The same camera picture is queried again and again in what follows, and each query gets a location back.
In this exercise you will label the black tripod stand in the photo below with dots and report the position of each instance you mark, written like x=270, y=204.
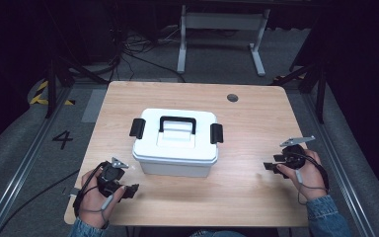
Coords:
x=320, y=89
x=51, y=85

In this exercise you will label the white plastic storage box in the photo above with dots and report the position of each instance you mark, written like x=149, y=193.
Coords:
x=174, y=154

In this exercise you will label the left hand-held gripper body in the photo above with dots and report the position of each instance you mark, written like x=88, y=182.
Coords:
x=109, y=177

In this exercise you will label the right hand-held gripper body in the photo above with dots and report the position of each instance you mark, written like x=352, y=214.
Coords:
x=294, y=156

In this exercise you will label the person's left hand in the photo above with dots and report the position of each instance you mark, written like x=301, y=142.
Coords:
x=92, y=204

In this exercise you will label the person's right hand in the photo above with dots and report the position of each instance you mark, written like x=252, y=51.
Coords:
x=312, y=181

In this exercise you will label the white metal desk frame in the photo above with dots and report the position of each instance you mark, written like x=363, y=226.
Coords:
x=223, y=21

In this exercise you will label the person's legs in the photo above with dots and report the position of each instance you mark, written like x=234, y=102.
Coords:
x=217, y=234

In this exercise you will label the grey round table grommet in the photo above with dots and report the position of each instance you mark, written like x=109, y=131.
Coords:
x=232, y=97

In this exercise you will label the yellow black hazard tape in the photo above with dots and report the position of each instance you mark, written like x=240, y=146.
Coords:
x=39, y=97

